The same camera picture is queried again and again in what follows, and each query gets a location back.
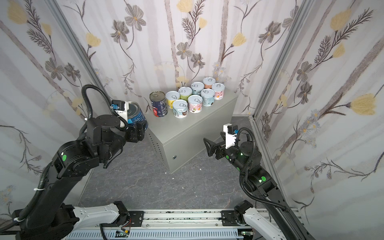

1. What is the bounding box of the pink labelled white-lid can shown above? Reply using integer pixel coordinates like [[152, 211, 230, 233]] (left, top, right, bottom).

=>
[[188, 95, 203, 113]]

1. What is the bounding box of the white slotted cable duct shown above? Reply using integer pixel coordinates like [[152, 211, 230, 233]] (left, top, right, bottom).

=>
[[64, 229, 244, 240]]

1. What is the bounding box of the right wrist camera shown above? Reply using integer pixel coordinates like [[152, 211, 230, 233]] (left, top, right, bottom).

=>
[[223, 124, 239, 149]]

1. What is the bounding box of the yellow labelled can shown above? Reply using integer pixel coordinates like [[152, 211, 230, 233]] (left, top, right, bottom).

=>
[[166, 91, 180, 109]]

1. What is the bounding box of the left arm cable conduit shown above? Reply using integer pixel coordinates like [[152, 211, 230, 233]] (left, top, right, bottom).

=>
[[81, 84, 116, 121]]

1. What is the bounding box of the dark blue tomato can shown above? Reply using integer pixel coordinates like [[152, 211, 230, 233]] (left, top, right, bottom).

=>
[[150, 91, 168, 117]]

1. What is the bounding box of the teal labelled white-lid can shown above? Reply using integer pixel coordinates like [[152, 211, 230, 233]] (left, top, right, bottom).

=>
[[191, 82, 205, 96]]

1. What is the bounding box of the orange labelled can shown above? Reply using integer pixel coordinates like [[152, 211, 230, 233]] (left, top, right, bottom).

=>
[[203, 77, 216, 89]]

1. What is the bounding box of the light blue can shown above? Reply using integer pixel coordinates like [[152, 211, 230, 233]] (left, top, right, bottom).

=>
[[201, 89, 215, 107]]

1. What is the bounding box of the blue labelled tin can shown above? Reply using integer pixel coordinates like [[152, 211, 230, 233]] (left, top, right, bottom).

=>
[[126, 101, 146, 126]]

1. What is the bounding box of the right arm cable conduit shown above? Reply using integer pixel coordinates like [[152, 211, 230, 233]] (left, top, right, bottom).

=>
[[235, 127, 290, 212]]

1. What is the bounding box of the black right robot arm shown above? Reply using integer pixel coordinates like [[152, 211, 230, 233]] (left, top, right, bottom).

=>
[[204, 138, 314, 240]]

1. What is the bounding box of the grey metal cabinet box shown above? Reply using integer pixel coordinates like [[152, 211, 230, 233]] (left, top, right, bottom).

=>
[[145, 91, 238, 173]]

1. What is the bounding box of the pink fruit labelled can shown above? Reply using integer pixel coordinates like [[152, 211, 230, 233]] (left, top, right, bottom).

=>
[[212, 83, 226, 101]]

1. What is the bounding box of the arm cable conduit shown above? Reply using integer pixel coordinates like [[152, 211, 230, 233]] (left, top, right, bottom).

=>
[[81, 84, 116, 121], [235, 127, 290, 212]]

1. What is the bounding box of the green labelled can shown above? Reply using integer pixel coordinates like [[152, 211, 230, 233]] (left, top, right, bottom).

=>
[[179, 87, 193, 102]]

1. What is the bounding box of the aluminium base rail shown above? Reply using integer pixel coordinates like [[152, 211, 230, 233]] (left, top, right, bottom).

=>
[[68, 207, 301, 240]]

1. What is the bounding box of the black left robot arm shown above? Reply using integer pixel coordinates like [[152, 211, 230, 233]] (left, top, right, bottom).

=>
[[11, 115, 147, 240]]

